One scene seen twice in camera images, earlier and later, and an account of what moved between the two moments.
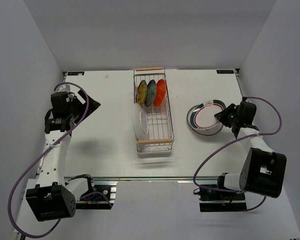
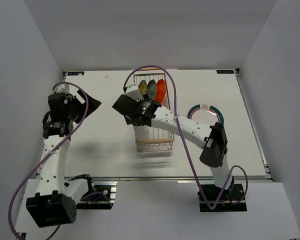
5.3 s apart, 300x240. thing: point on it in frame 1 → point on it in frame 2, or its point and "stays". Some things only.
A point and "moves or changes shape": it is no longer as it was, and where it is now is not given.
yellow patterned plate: (141, 95) stays
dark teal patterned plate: (150, 93) stays
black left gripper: (93, 105) stays
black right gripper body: (238, 118) → (129, 121)
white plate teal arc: (201, 117) moves or changes shape
